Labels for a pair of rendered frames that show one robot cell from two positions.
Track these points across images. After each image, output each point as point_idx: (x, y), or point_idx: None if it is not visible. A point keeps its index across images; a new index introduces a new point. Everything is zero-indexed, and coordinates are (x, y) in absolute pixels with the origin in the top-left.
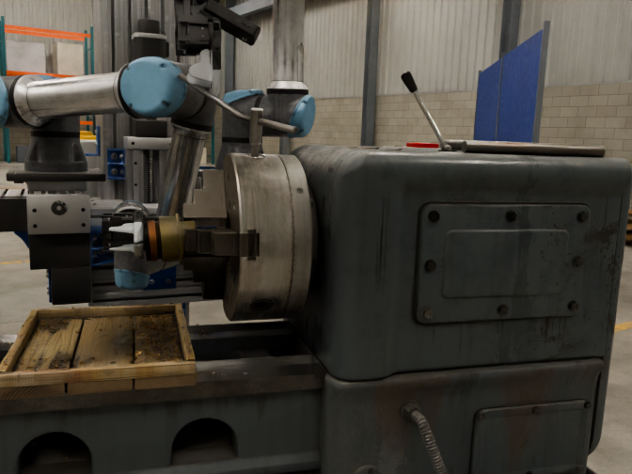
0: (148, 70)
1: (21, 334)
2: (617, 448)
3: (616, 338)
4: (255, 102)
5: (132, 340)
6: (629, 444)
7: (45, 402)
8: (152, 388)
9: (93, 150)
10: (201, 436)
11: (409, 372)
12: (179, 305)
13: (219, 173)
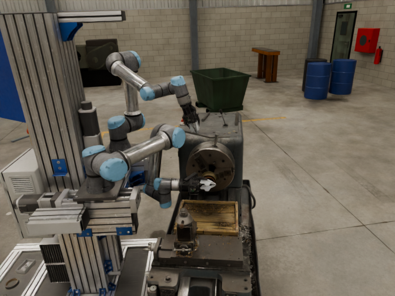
0: (180, 133)
1: (203, 229)
2: (160, 177)
3: (104, 144)
4: (127, 121)
5: (207, 212)
6: (160, 174)
7: None
8: None
9: (39, 172)
10: None
11: None
12: (184, 199)
13: (200, 155)
